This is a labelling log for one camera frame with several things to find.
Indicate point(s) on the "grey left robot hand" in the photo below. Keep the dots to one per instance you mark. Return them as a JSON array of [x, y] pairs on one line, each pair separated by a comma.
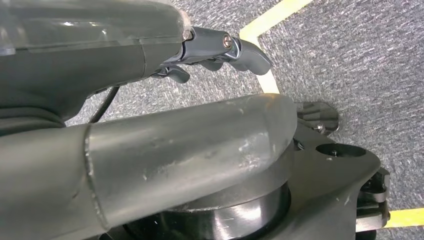
[[165, 159]]

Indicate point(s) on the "yellow floor tape outline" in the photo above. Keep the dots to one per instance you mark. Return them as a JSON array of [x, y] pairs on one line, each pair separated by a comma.
[[265, 20]]

